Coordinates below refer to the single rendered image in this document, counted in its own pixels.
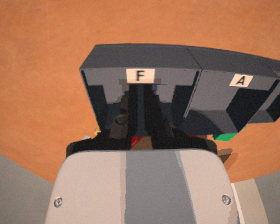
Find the small green block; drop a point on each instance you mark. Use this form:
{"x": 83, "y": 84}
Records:
{"x": 224, "y": 137}

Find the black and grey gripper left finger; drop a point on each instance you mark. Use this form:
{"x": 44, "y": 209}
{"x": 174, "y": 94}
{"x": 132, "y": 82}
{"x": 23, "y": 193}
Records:
{"x": 115, "y": 136}

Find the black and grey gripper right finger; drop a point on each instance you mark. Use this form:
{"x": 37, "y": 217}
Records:
{"x": 168, "y": 136}

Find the dark grey three-compartment bin rack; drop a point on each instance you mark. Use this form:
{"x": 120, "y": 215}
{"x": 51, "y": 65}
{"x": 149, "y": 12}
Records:
{"x": 224, "y": 108}

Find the brass hex nut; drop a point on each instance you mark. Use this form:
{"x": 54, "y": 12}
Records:
{"x": 97, "y": 130}

